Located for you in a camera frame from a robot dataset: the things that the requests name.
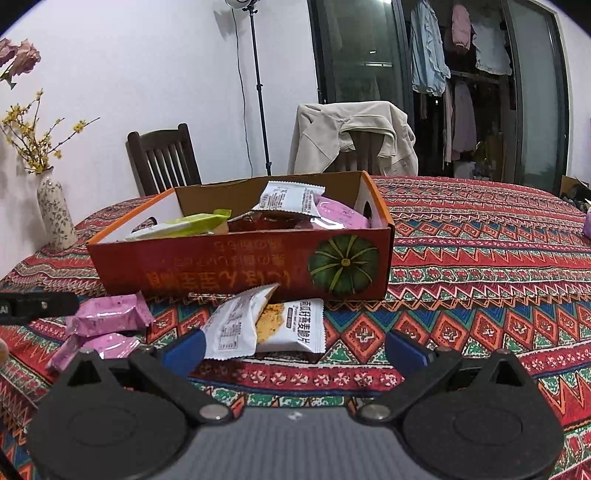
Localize white hanging garment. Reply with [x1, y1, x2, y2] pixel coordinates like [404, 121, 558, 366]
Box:
[471, 16, 513, 75]

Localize pink artificial flowers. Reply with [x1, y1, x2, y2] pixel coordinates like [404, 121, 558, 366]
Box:
[0, 38, 41, 90]

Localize small brown cardboard box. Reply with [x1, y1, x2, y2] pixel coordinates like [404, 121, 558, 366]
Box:
[560, 175, 591, 208]

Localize sliding glass door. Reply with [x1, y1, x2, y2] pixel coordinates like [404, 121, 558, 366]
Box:
[308, 0, 571, 195]

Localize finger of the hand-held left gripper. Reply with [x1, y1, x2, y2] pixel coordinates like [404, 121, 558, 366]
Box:
[13, 292, 80, 321]

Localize light blue hanging shirt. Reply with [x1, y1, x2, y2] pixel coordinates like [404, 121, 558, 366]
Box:
[410, 0, 451, 97]

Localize yellow flower branches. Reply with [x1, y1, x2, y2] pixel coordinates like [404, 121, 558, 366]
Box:
[0, 90, 100, 175]

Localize dark wooden chair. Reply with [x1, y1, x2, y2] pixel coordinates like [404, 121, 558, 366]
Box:
[127, 123, 202, 197]

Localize floral ceramic vase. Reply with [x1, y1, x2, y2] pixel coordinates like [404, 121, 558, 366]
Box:
[37, 167, 78, 252]

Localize beige jacket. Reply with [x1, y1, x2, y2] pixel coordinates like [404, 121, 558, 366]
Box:
[288, 100, 419, 176]

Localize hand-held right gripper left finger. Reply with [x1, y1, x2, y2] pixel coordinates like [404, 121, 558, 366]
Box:
[55, 329, 234, 425]

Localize wooden chair under jacket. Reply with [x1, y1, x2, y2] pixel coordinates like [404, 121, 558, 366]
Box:
[332, 131, 384, 174]

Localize pink snack packet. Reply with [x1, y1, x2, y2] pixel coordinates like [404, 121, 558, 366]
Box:
[46, 333, 141, 372]
[310, 196, 371, 230]
[66, 292, 155, 337]

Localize green snack packet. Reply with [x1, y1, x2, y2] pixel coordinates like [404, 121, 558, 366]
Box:
[124, 209, 232, 241]

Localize white orange snack packet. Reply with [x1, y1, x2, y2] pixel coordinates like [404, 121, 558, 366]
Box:
[255, 298, 326, 354]

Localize orange cardboard box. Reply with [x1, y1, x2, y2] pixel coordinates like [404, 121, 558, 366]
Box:
[87, 171, 395, 301]

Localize pink hanging garment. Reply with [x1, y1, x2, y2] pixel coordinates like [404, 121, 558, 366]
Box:
[451, 4, 472, 51]

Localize black light stand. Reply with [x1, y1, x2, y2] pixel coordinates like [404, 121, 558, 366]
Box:
[225, 0, 273, 176]

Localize long pale pink garment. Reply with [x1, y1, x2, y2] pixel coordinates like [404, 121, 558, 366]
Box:
[444, 80, 477, 162]

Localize brown snack packet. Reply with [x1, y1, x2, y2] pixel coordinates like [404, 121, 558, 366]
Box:
[227, 210, 315, 234]

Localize tall white snack packet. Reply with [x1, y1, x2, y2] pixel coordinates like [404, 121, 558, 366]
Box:
[199, 284, 279, 361]

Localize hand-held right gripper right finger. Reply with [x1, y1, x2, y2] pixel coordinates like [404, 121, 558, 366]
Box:
[358, 329, 536, 425]

